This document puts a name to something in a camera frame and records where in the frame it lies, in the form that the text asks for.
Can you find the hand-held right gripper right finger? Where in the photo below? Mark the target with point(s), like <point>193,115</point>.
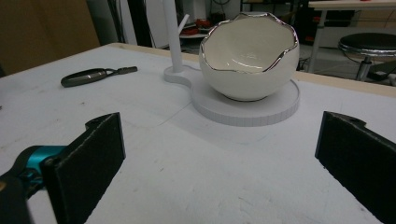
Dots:
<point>358,155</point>

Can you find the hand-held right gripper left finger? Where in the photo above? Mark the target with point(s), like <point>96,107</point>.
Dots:
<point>84,168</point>

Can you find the dark grey handheld tool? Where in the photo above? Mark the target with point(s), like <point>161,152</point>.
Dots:
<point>90,76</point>

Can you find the white eggshell-shaped bowl silver rim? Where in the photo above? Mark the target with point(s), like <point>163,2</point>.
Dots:
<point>249,62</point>

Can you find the black round stool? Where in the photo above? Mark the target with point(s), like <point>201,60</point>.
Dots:
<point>369,46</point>

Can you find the white stand with round base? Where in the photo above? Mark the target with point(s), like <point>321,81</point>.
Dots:
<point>249,109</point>

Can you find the brown wooden board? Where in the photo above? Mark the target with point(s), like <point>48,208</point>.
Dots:
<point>43,31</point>

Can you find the light wooden table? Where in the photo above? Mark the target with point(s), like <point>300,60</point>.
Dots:
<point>342,6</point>

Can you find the red objects on shelf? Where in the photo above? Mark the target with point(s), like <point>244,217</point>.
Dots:
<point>196,27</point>

